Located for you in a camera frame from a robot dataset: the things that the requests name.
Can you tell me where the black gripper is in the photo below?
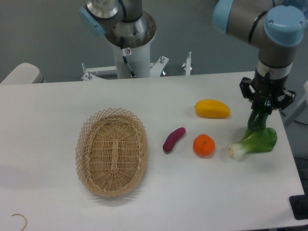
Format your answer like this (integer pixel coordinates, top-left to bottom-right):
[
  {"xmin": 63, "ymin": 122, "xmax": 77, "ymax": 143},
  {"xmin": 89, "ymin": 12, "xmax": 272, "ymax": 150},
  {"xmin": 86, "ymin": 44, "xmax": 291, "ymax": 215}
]
[{"xmin": 239, "ymin": 70, "xmax": 296, "ymax": 115}]

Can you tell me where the green cucumber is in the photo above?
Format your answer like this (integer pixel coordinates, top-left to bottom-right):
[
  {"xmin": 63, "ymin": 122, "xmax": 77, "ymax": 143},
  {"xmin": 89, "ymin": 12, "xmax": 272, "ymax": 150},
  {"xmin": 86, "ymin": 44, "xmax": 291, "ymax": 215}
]
[{"xmin": 247, "ymin": 99, "xmax": 268, "ymax": 131}]

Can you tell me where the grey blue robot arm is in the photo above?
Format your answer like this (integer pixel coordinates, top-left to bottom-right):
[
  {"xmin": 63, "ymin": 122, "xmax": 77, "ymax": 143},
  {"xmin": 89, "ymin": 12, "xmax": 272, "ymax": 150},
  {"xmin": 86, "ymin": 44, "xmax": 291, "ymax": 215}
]
[{"xmin": 79, "ymin": 0, "xmax": 306, "ymax": 114}]

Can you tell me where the green bok choy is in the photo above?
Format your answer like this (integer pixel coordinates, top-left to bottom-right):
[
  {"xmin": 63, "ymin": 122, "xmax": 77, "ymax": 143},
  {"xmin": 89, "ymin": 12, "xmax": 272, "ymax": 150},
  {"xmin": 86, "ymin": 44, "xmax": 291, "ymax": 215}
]
[{"xmin": 228, "ymin": 128, "xmax": 277, "ymax": 161}]

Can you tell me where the yellow mango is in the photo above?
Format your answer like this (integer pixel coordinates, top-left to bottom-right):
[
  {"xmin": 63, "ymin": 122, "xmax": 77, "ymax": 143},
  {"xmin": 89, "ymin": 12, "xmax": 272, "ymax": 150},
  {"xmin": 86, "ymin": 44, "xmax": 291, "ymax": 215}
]
[{"xmin": 195, "ymin": 99, "xmax": 231, "ymax": 119}]

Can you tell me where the orange mandarin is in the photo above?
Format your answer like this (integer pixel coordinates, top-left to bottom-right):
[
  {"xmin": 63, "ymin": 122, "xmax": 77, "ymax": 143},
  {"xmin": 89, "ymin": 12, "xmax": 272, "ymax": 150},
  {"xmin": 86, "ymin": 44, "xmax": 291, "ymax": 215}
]
[{"xmin": 192, "ymin": 134, "xmax": 216, "ymax": 157}]

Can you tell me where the purple sweet potato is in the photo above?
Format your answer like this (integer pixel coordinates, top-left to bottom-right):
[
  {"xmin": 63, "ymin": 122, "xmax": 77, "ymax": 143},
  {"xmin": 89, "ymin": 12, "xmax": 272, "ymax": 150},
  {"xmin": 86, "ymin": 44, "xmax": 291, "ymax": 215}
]
[{"xmin": 162, "ymin": 127, "xmax": 186, "ymax": 153}]

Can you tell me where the black device at table edge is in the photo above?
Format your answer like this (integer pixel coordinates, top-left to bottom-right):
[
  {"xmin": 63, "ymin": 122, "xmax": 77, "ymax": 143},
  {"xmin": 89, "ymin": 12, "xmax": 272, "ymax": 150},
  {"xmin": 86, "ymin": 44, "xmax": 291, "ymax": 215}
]
[{"xmin": 289, "ymin": 195, "xmax": 308, "ymax": 220}]

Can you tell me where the woven wicker basket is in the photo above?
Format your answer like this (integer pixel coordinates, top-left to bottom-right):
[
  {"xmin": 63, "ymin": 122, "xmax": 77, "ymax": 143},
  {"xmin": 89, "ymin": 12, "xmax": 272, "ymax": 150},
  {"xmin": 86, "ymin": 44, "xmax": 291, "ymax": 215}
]
[{"xmin": 76, "ymin": 108, "xmax": 148, "ymax": 197}]

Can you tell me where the white chair armrest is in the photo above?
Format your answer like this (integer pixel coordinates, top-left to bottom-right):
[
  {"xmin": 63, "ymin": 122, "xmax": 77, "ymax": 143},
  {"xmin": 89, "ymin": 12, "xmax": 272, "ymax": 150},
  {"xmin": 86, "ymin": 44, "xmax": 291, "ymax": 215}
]
[{"xmin": 0, "ymin": 63, "xmax": 45, "ymax": 86}]

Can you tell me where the tan rubber band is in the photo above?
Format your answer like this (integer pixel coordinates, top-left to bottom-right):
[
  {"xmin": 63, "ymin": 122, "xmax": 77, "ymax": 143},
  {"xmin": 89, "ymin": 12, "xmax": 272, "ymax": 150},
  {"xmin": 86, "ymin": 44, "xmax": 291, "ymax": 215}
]
[{"xmin": 11, "ymin": 213, "xmax": 28, "ymax": 230}]

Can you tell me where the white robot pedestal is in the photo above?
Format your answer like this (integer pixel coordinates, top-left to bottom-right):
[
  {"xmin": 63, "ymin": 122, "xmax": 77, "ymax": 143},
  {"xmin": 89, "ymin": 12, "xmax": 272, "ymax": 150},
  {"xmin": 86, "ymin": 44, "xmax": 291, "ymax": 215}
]
[{"xmin": 81, "ymin": 14, "xmax": 193, "ymax": 82}]

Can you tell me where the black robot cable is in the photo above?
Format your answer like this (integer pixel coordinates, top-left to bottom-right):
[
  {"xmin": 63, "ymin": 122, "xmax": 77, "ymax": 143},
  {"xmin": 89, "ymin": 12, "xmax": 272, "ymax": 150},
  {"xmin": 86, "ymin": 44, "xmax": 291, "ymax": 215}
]
[{"xmin": 119, "ymin": 36, "xmax": 138, "ymax": 78}]

